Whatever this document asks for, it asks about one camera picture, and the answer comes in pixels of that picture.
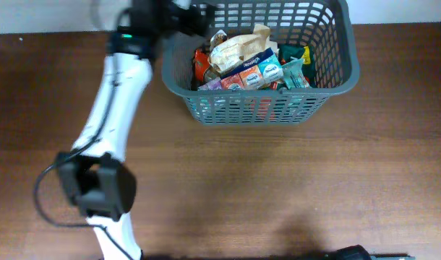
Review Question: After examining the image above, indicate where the orange spaghetti pasta packet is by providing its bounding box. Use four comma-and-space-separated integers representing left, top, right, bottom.
193, 48, 279, 120

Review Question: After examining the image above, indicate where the beige brown snack bag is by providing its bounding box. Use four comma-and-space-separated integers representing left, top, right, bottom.
204, 29, 279, 82

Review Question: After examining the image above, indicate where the beige paper bag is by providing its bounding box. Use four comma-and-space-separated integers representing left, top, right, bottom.
207, 23, 272, 75

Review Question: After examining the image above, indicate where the Kleenex tissue multipack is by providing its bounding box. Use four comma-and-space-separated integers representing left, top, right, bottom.
198, 48, 284, 91

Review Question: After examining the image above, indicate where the green Nescafe coffee bag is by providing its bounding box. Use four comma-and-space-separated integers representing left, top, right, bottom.
278, 45, 317, 88

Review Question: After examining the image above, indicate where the small light green packet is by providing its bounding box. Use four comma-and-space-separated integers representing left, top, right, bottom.
282, 58, 311, 90

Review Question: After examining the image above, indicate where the grey plastic basket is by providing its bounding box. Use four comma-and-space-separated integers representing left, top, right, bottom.
162, 0, 360, 125

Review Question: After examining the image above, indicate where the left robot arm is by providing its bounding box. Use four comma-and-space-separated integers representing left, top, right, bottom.
55, 1, 216, 259

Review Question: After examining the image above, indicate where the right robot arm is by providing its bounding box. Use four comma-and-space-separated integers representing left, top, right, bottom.
323, 245, 416, 260

